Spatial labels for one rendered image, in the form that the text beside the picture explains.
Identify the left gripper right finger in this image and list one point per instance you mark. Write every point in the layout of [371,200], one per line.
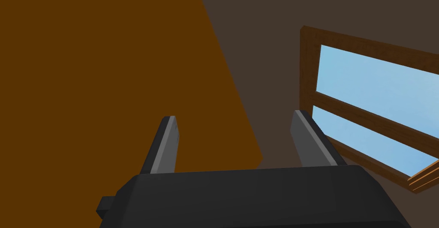
[313,145]

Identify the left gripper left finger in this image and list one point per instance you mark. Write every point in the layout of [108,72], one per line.
[164,149]

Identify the brown wooden framed window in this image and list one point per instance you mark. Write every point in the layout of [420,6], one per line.
[374,84]

